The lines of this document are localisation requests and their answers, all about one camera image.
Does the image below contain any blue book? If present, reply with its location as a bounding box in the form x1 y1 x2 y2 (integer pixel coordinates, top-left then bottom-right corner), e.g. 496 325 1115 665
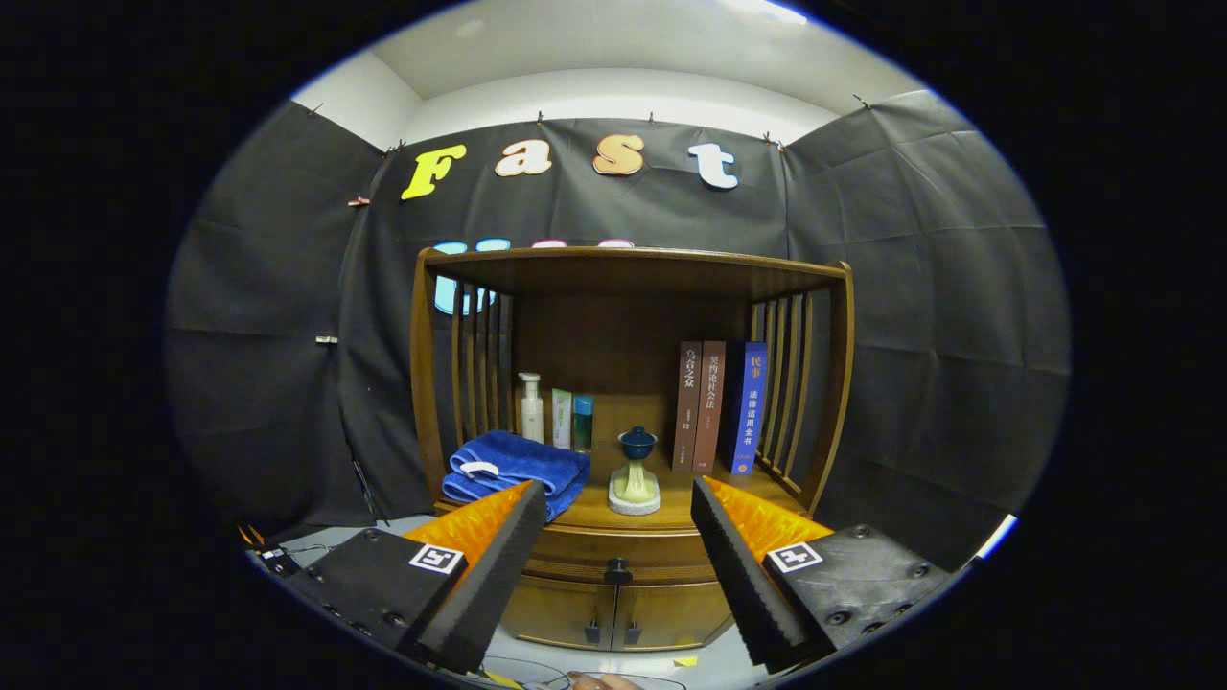
729 341 769 476

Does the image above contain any folded blue towel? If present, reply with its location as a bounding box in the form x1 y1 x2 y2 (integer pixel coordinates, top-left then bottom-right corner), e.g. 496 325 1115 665
441 429 592 523

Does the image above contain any white pump bottle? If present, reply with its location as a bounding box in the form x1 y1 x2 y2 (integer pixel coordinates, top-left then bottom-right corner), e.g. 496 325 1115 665
519 372 545 444

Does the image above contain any wooden countertop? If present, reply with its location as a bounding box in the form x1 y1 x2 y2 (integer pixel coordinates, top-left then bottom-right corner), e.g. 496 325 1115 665
436 441 811 533

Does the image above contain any green soap bar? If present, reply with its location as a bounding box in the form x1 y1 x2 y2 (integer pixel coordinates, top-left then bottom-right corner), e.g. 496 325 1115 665
613 460 658 503

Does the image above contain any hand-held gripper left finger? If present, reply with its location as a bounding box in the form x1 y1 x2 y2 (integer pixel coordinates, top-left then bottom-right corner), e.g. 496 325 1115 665
278 479 547 675

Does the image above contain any wooden cabinet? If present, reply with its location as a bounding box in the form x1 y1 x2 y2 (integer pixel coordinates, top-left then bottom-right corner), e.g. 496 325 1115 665
410 246 854 653

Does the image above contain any wooden drawer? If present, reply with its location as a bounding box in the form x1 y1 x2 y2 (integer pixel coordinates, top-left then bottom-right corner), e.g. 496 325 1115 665
522 525 720 586

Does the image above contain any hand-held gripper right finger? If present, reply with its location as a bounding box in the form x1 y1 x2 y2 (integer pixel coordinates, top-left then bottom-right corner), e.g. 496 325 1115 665
690 476 960 674

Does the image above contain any wooden cabinet door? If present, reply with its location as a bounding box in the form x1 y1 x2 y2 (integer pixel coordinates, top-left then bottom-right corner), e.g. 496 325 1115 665
613 580 734 653
498 575 617 653

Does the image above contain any dark brown book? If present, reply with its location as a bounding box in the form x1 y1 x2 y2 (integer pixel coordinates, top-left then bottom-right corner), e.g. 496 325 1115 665
671 341 704 473

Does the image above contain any reddish brown book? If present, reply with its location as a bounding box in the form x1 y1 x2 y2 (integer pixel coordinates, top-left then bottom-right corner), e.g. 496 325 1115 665
691 340 728 475

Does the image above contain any black backdrop cloth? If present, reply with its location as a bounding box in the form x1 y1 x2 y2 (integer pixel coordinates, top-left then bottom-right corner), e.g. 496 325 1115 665
161 89 1072 571

